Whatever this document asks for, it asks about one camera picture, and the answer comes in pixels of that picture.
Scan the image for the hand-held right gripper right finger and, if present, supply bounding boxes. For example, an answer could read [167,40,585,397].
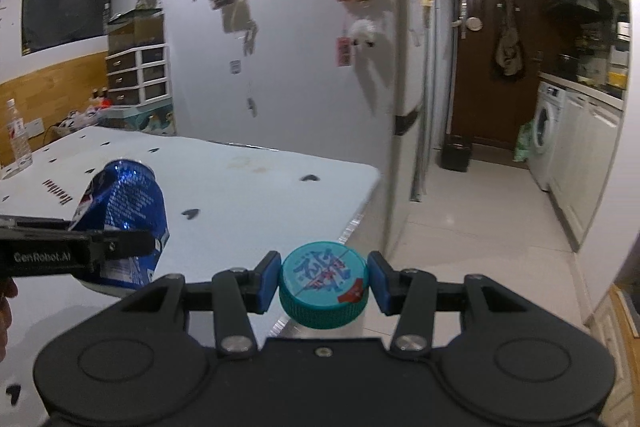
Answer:
[367,251,563,356]

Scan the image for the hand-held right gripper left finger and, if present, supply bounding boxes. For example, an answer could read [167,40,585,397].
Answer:
[89,251,282,356]

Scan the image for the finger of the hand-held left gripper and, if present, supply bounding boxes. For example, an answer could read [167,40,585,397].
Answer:
[0,216,71,232]
[91,229,157,264]

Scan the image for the crushed blue can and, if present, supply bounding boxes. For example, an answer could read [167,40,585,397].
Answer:
[67,159,171,292]

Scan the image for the teal bottle cap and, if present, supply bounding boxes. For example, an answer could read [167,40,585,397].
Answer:
[279,243,371,329]

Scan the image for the person's left hand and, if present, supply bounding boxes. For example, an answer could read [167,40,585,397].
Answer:
[0,279,19,358]

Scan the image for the clear plastic water bottle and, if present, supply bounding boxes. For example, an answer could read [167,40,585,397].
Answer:
[6,99,34,170]

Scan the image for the teal printed storage box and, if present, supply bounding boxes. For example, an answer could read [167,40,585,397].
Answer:
[95,104,176,136]

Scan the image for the black floor bin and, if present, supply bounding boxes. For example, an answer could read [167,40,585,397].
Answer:
[441,134,474,173]

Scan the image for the white drawer unit dark drawers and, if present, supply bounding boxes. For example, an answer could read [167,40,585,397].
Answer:
[106,44,169,106]

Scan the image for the green plastic bag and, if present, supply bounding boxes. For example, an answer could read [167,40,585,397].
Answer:
[514,122,535,163]

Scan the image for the brown door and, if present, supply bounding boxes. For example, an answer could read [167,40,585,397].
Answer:
[445,0,547,151]

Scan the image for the glass tank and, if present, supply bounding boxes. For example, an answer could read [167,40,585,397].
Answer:
[107,9,165,56]

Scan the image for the white washing machine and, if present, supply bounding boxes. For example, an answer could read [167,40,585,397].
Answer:
[527,79,569,194]

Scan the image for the grey refrigerator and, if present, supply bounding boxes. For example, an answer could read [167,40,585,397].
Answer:
[392,0,437,208]

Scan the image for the white kitchen base cabinets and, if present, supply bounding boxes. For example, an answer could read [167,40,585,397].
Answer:
[550,89,627,249]

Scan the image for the white plush toy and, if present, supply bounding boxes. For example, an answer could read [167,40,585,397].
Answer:
[350,21,377,47]

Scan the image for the low white cabinet wooden top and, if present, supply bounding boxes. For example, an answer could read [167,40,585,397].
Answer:
[592,284,640,427]

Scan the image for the beige hanging bag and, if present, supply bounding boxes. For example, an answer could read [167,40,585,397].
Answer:
[492,0,527,80]

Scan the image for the silver door lock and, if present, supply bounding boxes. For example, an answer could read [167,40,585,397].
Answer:
[450,0,489,39]

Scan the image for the kitchen spice rack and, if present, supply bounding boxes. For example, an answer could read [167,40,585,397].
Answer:
[575,24,614,53]

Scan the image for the black range hood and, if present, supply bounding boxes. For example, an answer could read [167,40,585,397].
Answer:
[542,0,614,16]

